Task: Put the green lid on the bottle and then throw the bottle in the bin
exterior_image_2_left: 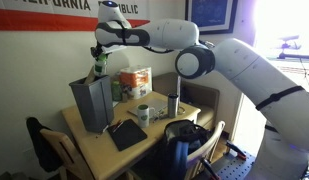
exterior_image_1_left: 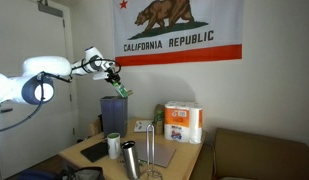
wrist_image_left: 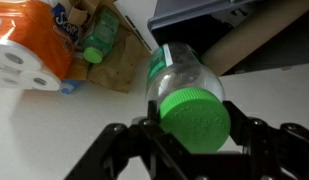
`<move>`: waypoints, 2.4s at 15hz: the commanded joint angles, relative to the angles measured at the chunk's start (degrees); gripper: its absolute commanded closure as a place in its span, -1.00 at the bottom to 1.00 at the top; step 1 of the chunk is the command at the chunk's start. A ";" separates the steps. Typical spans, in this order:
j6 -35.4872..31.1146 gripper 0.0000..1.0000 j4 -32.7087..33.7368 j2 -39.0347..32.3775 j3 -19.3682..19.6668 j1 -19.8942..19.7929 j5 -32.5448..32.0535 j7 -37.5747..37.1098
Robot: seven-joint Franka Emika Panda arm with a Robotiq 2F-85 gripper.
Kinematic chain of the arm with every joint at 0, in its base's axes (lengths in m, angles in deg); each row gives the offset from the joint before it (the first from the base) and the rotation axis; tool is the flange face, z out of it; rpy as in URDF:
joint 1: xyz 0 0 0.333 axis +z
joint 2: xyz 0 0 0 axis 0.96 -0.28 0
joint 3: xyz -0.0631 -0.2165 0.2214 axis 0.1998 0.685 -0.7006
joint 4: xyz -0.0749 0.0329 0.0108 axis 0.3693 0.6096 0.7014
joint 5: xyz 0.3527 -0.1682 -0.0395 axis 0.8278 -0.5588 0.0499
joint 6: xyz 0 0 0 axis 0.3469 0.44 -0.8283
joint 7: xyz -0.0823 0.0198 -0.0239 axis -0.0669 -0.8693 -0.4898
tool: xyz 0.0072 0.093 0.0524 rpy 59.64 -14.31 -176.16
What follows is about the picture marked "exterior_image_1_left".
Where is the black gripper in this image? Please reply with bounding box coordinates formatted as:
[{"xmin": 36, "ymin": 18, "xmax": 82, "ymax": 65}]
[{"xmin": 105, "ymin": 67, "xmax": 123, "ymax": 85}]

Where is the clear bottle with green label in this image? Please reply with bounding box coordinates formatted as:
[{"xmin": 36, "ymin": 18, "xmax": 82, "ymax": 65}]
[{"xmin": 112, "ymin": 81, "xmax": 129, "ymax": 99}]

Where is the grey plastic bin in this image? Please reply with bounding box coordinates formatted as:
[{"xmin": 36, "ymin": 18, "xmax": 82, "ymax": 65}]
[{"xmin": 99, "ymin": 95, "xmax": 129, "ymax": 138}]

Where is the white mug with green logo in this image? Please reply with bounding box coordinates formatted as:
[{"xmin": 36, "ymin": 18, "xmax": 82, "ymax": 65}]
[{"xmin": 106, "ymin": 132, "xmax": 122, "ymax": 160}]

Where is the black mat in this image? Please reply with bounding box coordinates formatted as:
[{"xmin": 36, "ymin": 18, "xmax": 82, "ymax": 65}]
[{"xmin": 80, "ymin": 140, "xmax": 110, "ymax": 163}]

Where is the metal paper towel holder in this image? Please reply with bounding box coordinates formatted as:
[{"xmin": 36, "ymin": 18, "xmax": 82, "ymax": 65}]
[{"xmin": 140, "ymin": 124, "xmax": 163, "ymax": 180}]

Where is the California Republic flag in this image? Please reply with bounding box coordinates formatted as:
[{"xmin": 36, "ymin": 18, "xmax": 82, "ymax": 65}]
[{"xmin": 109, "ymin": 0, "xmax": 245, "ymax": 68}]

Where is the orange white paper towel pack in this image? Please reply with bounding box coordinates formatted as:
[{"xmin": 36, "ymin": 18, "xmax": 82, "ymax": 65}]
[{"xmin": 163, "ymin": 100, "xmax": 204, "ymax": 145}]

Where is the stainless steel tumbler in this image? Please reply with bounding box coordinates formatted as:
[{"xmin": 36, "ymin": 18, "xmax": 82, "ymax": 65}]
[{"xmin": 120, "ymin": 140, "xmax": 142, "ymax": 180}]

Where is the silver laptop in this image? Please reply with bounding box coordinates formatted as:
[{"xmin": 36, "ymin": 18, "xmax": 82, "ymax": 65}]
[{"xmin": 133, "ymin": 139, "xmax": 177, "ymax": 169}]

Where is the grey door closer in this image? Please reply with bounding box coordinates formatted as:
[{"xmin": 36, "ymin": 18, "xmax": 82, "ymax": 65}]
[{"xmin": 37, "ymin": 0, "xmax": 65, "ymax": 18}]

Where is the black and blue backpack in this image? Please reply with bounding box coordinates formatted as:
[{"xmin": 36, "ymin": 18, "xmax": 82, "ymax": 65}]
[{"xmin": 58, "ymin": 166, "xmax": 106, "ymax": 180}]

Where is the white door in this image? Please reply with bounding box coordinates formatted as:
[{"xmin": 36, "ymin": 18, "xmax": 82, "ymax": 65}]
[{"xmin": 0, "ymin": 0, "xmax": 77, "ymax": 180}]

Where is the brown couch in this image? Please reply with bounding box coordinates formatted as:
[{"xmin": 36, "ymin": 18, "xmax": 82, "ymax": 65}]
[{"xmin": 212, "ymin": 127, "xmax": 309, "ymax": 180}]

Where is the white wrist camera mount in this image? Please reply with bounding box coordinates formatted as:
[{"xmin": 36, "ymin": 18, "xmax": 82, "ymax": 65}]
[{"xmin": 92, "ymin": 71, "xmax": 110, "ymax": 81}]

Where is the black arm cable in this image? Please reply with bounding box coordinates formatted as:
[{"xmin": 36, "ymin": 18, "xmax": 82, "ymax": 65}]
[{"xmin": 0, "ymin": 58, "xmax": 122, "ymax": 135}]

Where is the metal door handle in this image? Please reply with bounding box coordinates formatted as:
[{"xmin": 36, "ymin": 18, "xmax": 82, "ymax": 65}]
[{"xmin": 0, "ymin": 105, "xmax": 14, "ymax": 115}]

